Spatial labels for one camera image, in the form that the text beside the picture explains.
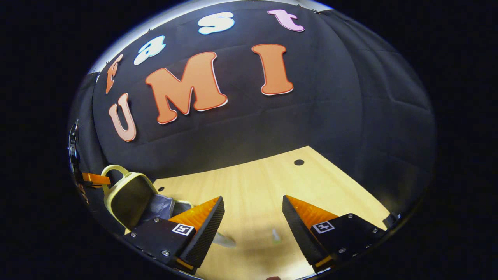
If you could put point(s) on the green gradient tube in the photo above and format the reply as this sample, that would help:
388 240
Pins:
276 236

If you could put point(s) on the pale yellow suitcase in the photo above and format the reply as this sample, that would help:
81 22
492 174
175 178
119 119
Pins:
128 198

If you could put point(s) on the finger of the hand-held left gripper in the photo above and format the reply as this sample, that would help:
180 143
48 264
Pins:
97 179

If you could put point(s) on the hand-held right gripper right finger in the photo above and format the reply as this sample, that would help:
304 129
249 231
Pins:
297 233

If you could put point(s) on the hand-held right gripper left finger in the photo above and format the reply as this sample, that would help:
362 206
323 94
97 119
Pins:
206 233

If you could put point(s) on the white tube green label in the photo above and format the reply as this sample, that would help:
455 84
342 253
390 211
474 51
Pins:
225 240

